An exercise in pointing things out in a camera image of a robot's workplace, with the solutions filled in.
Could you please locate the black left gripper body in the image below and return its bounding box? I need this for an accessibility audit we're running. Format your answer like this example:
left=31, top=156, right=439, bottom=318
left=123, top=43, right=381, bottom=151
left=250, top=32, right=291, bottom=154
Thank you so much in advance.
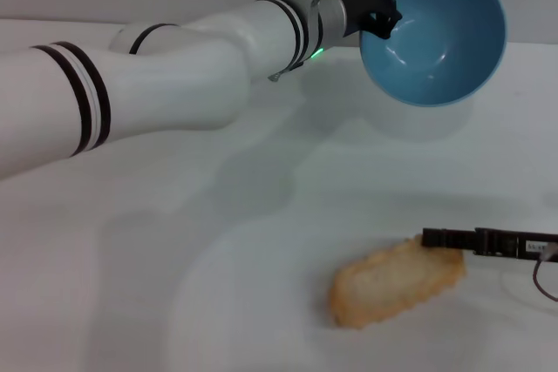
left=330, top=0, right=383, bottom=37

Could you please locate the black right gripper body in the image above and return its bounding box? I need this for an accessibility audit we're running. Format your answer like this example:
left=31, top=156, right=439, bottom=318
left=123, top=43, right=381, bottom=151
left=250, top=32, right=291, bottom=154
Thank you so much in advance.
left=473, top=227, right=558, bottom=262

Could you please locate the blue bowl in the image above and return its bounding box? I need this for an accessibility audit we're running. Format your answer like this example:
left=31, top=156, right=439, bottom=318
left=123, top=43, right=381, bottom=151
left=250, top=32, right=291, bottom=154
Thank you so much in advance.
left=358, top=0, right=508, bottom=107

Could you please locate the orange striped bread loaf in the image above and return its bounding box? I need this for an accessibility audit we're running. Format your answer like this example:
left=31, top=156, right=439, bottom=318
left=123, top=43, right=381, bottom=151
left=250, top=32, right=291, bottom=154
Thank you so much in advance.
left=329, top=234, right=466, bottom=328

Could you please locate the right wrist cable with connector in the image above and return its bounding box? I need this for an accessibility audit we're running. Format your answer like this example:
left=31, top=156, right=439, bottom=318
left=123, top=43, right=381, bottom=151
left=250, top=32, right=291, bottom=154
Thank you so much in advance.
left=532, top=243, right=558, bottom=302

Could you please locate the wrist cable with connector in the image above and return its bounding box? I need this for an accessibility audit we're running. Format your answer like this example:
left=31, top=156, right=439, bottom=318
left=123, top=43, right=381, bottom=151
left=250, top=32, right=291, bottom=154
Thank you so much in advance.
left=532, top=243, right=558, bottom=302
left=267, top=60, right=306, bottom=83

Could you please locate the left wrist cable with connector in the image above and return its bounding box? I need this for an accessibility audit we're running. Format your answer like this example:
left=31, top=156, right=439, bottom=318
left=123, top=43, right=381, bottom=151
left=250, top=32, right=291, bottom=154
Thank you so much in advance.
left=267, top=60, right=306, bottom=83

